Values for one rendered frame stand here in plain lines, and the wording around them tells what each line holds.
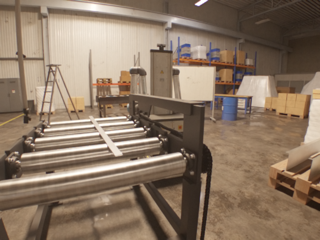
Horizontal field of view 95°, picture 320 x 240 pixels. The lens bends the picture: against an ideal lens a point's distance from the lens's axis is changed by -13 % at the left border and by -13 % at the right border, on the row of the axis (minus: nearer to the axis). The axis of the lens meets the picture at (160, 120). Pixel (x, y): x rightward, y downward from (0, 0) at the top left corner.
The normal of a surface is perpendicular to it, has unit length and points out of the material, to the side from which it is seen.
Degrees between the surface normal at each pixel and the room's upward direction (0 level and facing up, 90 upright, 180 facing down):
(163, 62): 90
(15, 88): 90
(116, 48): 90
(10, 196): 65
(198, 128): 90
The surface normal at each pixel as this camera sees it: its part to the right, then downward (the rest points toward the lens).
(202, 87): 0.00, 0.20
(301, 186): -0.90, 0.08
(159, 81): 0.30, 0.18
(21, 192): 0.36, -0.35
